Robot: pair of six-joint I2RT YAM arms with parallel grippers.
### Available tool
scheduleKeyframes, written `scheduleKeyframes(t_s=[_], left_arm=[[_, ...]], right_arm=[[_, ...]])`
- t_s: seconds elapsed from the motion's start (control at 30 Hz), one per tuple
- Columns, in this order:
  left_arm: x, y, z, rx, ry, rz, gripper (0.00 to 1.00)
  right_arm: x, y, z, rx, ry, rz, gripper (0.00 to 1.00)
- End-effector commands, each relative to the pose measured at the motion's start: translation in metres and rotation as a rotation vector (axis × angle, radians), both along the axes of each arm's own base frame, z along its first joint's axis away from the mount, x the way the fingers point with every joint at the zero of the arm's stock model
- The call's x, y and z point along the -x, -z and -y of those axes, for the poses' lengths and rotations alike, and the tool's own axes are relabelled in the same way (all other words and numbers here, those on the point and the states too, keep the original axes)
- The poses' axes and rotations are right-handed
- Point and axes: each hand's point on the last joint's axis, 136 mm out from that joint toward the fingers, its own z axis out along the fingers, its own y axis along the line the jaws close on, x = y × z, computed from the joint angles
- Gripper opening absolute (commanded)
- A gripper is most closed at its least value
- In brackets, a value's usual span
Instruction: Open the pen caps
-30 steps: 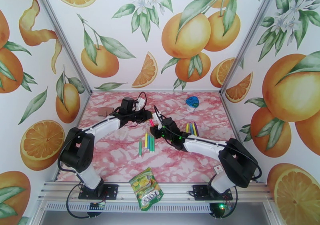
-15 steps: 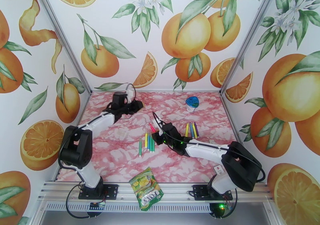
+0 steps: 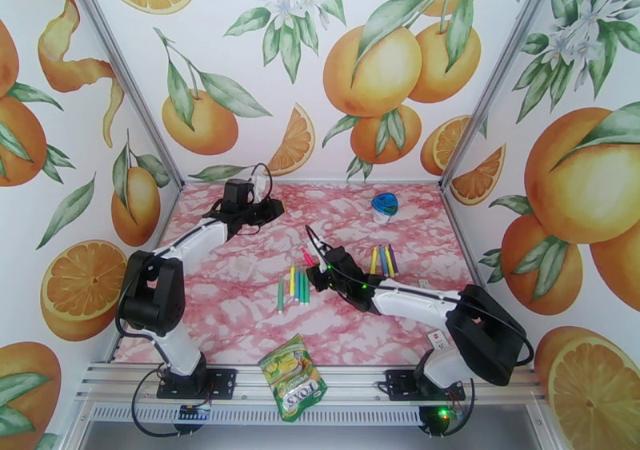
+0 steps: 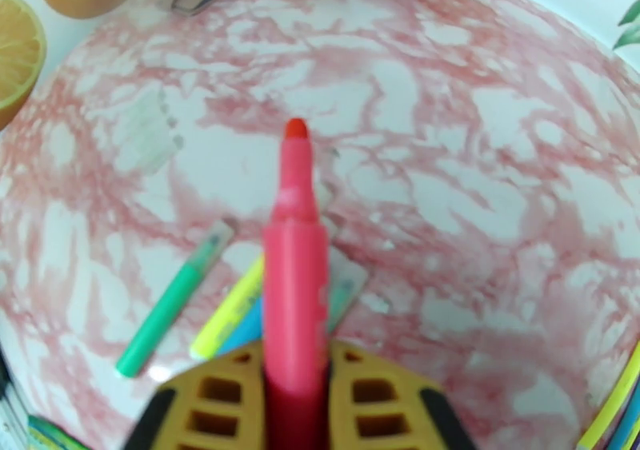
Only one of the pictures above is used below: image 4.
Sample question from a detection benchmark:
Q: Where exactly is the green marker pen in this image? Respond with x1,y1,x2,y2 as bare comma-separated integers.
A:
327,245,370,335
114,218,237,380

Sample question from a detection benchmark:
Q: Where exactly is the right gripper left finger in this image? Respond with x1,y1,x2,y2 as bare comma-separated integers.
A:
122,340,266,450

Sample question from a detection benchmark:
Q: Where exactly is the red marker pen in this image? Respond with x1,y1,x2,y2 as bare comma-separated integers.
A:
261,117,332,450

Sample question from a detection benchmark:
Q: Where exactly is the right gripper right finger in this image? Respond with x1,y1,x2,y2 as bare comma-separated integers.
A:
327,340,476,450

